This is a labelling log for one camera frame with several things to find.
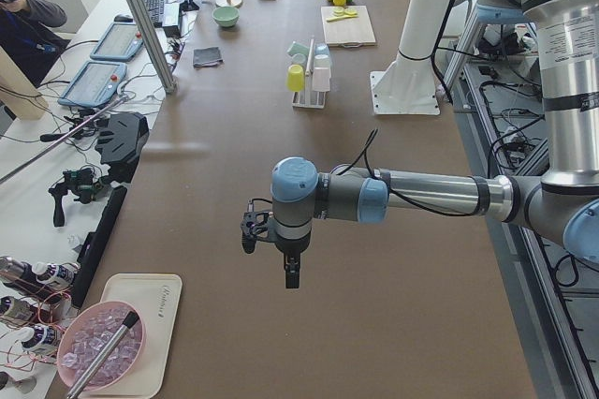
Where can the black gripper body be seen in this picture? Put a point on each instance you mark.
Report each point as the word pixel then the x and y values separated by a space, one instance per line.
pixel 290 248

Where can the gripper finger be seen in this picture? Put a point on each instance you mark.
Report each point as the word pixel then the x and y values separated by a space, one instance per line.
pixel 248 242
pixel 292 271

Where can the pink plastic cup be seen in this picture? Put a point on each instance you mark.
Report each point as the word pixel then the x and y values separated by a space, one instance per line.
pixel 321 79

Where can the green plastic cup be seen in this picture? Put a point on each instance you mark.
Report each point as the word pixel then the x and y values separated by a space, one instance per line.
pixel 298 48

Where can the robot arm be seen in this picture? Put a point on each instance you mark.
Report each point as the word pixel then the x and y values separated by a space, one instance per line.
pixel 410 245

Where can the yellow plastic cup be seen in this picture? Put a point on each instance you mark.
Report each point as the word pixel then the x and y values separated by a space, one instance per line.
pixel 295 78

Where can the grey plastic cup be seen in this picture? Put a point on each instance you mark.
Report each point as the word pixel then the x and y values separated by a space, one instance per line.
pixel 299 59

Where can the white plastic cup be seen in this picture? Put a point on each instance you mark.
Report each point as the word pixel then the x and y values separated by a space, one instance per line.
pixel 322 61

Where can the light blue plastic cup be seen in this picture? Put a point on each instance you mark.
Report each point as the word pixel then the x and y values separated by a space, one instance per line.
pixel 321 49

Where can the beige plastic tray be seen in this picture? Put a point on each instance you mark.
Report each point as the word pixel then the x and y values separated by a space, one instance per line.
pixel 156 298

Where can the black stand plate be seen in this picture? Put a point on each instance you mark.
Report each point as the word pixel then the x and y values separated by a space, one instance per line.
pixel 120 141

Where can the grey folded cloth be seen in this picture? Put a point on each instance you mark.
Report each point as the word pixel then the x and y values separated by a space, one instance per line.
pixel 207 57

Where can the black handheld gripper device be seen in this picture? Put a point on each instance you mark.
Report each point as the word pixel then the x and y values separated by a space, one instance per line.
pixel 82 183

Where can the pink bowl of ice cubes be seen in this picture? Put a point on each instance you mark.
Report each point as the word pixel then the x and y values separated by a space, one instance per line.
pixel 88 334

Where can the green bowl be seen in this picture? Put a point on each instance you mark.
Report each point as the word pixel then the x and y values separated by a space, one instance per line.
pixel 226 16

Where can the blue teach pendant near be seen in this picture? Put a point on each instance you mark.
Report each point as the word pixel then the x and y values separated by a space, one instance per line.
pixel 94 85

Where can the blue teach pendant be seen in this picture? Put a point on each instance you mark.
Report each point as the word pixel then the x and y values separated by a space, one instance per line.
pixel 120 43
pixel 94 85

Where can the bamboo cutting board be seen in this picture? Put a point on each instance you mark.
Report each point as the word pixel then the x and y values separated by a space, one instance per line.
pixel 348 33

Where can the blue teach pendant far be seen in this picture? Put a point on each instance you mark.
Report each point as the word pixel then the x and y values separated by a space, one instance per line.
pixel 120 43

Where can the yellow plastic knife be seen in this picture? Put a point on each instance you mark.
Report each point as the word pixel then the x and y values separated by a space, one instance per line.
pixel 337 18

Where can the lemon slice lower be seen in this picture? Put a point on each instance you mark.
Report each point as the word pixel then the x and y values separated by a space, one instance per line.
pixel 338 12

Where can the lemon slice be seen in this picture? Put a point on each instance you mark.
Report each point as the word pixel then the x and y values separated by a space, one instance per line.
pixel 338 12
pixel 350 11

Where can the lemon slice upper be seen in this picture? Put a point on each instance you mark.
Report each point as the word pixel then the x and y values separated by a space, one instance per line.
pixel 350 11

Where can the black keyboard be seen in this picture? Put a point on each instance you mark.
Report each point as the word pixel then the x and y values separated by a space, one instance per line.
pixel 155 9

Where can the seated person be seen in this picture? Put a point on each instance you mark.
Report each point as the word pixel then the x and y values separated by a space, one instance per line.
pixel 27 38

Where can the white wire cup rack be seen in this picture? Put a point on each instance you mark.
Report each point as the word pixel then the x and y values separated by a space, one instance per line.
pixel 307 98

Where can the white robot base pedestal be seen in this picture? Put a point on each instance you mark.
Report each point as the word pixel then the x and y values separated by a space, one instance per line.
pixel 407 86

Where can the aluminium frame post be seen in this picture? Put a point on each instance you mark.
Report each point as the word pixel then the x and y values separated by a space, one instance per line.
pixel 152 44

